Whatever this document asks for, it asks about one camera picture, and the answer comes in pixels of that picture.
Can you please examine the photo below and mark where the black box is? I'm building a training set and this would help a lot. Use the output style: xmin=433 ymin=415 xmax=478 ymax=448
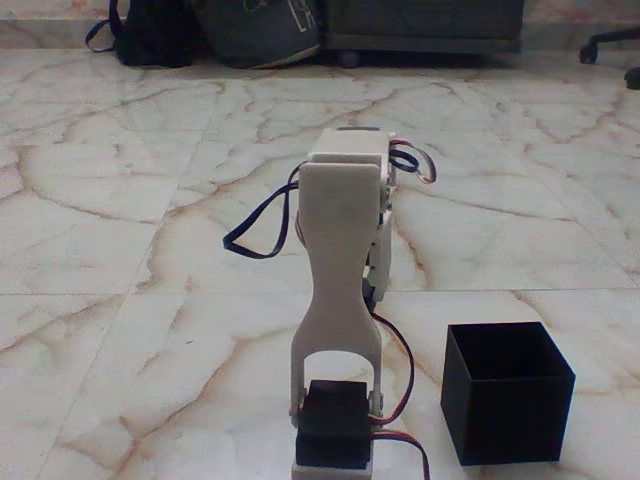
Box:
xmin=439 ymin=321 xmax=576 ymax=467

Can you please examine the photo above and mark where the multicoloured servo cable short loop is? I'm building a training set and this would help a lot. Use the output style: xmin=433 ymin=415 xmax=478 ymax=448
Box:
xmin=388 ymin=137 xmax=437 ymax=184

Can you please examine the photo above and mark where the black backpack blue strap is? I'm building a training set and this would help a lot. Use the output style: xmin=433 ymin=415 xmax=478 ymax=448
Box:
xmin=83 ymin=0 xmax=201 ymax=69

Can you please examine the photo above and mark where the dark blue looped cable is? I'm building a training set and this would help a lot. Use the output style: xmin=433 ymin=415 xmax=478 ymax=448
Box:
xmin=221 ymin=163 xmax=307 ymax=261

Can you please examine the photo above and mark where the multicoloured servo cable long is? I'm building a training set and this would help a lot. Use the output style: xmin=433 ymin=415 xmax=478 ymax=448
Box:
xmin=370 ymin=308 xmax=431 ymax=480

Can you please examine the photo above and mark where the black office chair base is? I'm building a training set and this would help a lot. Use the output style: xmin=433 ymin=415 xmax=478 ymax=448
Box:
xmin=578 ymin=27 xmax=640 ymax=91

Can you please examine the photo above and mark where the dark cabinet on wheels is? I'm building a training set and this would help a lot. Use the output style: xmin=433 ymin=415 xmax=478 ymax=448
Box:
xmin=319 ymin=0 xmax=524 ymax=69

